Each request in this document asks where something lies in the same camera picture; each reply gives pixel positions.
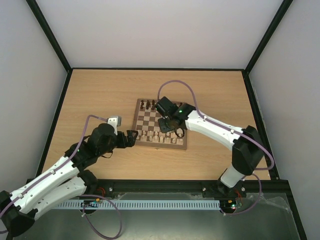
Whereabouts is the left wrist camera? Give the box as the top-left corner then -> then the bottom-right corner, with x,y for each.
107,115 -> 122,136

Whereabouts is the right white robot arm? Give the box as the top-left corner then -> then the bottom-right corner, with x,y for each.
155,96 -> 264,196

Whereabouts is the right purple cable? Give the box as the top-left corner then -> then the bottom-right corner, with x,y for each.
157,80 -> 275,217

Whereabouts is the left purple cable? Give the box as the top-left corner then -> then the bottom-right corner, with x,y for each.
0,114 -> 124,238

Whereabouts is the black enclosure frame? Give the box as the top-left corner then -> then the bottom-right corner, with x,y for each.
26,0 -> 307,240

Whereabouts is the white slotted cable duct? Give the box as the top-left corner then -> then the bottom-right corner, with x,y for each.
54,199 -> 221,211

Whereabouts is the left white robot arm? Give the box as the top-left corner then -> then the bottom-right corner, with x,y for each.
0,123 -> 138,237

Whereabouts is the wooden chess board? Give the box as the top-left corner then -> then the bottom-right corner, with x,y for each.
132,98 -> 188,151

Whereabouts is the purple cable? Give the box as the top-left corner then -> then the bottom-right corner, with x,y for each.
0,114 -> 124,238
157,80 -> 275,217

